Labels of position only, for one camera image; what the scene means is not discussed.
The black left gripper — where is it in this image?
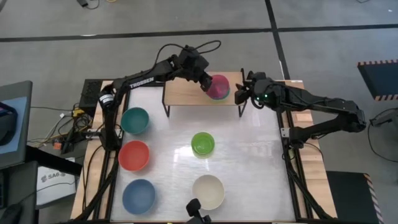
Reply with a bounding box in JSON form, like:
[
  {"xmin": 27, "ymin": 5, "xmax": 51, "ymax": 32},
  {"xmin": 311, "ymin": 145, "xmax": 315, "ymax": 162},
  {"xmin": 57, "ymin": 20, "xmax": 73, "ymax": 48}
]
[{"xmin": 179, "ymin": 46, "xmax": 215, "ymax": 93}]

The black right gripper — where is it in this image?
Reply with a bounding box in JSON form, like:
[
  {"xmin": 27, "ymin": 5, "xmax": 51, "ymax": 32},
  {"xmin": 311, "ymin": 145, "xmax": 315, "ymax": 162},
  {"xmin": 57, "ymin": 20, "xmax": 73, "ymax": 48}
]
[{"xmin": 234, "ymin": 72, "xmax": 284, "ymax": 110}]

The pink plastic bowl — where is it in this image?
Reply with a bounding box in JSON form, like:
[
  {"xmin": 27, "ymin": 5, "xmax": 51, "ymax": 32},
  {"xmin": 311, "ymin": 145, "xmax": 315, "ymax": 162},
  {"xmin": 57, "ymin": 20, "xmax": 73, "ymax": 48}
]
[{"xmin": 205, "ymin": 74, "xmax": 231, "ymax": 100}]

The green plastic bowl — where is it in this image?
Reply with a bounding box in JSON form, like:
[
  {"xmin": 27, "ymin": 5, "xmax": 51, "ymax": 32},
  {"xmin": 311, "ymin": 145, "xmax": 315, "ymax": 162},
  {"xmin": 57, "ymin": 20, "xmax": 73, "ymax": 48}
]
[{"xmin": 190, "ymin": 131, "xmax": 216, "ymax": 156}]

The teal plastic bowl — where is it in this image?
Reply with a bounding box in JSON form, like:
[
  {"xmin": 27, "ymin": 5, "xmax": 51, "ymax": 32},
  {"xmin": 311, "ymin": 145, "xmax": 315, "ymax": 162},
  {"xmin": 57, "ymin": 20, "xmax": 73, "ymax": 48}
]
[{"xmin": 120, "ymin": 107, "xmax": 150, "ymax": 135}]

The red plastic bowl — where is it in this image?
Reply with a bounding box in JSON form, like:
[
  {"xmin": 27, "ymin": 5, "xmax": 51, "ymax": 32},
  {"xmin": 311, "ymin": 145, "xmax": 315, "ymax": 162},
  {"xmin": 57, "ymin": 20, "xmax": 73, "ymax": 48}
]
[{"xmin": 118, "ymin": 140, "xmax": 150, "ymax": 172}]

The white plastic bowl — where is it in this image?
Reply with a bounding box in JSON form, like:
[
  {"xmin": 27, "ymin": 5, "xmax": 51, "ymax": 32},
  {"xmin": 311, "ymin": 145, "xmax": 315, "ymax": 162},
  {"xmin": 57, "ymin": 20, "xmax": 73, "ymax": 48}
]
[{"xmin": 192, "ymin": 174, "xmax": 226, "ymax": 211}]

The blue plastic bowl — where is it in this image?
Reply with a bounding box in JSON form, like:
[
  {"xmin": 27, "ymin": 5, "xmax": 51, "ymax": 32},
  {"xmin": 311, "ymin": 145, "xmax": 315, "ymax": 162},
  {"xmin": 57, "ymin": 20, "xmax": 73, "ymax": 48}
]
[{"xmin": 122, "ymin": 179, "xmax": 156, "ymax": 215}]

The dark mat with hazard stripes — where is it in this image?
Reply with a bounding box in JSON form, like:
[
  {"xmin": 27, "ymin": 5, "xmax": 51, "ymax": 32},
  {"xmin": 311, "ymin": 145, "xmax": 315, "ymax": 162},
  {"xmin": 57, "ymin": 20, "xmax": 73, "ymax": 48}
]
[
  {"xmin": 356, "ymin": 58, "xmax": 398, "ymax": 102},
  {"xmin": 325, "ymin": 170, "xmax": 385, "ymax": 224}
]

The grey floor device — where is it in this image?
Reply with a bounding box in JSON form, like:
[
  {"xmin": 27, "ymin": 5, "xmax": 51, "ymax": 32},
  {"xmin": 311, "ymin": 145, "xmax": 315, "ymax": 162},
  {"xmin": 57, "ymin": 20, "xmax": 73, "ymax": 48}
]
[{"xmin": 369, "ymin": 107, "xmax": 398, "ymax": 128}]

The black side desk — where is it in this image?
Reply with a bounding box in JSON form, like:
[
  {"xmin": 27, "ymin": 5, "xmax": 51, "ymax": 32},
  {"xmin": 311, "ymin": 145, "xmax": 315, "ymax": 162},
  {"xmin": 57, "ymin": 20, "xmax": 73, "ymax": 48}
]
[{"xmin": 0, "ymin": 146, "xmax": 83, "ymax": 224}]

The white paper with print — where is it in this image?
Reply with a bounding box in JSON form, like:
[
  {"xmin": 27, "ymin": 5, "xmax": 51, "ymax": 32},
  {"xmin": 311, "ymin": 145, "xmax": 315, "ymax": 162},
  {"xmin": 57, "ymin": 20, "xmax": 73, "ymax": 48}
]
[{"xmin": 36, "ymin": 166, "xmax": 78, "ymax": 209}]

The black computer mouse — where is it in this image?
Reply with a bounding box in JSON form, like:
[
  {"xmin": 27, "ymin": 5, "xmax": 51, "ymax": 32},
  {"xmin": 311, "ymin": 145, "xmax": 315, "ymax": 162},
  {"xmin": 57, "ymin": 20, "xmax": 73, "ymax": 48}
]
[{"xmin": 0, "ymin": 203, "xmax": 24, "ymax": 224}]

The wooden shelf with black frame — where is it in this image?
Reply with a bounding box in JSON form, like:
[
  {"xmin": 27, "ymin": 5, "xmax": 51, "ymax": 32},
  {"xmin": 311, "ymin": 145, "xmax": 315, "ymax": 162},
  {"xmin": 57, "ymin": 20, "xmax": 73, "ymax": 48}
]
[{"xmin": 161, "ymin": 67, "xmax": 249, "ymax": 118}]

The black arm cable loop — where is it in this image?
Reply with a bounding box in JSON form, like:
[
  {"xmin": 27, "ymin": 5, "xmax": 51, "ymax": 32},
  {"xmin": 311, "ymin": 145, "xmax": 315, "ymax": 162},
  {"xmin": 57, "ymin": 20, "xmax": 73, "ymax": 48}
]
[{"xmin": 154, "ymin": 39, "xmax": 222, "ymax": 68}]

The black camera on mount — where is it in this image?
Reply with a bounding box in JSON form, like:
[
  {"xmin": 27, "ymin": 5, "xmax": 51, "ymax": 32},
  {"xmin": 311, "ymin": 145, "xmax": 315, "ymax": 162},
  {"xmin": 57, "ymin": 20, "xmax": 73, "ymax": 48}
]
[{"xmin": 185, "ymin": 198, "xmax": 213, "ymax": 224}]

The black floor cable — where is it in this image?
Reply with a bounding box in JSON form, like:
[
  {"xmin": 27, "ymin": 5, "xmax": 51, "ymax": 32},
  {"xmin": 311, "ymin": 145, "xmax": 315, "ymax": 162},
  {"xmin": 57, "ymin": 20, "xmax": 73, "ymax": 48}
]
[{"xmin": 368, "ymin": 124, "xmax": 398, "ymax": 164}]

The black charger with cable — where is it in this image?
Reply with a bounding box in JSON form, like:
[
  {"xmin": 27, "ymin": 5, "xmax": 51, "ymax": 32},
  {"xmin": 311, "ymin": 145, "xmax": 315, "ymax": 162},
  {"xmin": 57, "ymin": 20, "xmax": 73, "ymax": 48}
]
[{"xmin": 76, "ymin": 0, "xmax": 100, "ymax": 10}]

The black metal table frame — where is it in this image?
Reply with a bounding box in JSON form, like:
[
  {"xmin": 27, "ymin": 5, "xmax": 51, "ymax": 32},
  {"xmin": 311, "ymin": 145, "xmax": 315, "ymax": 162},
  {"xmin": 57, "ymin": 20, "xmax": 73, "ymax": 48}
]
[{"xmin": 73, "ymin": 79, "xmax": 338, "ymax": 224}]

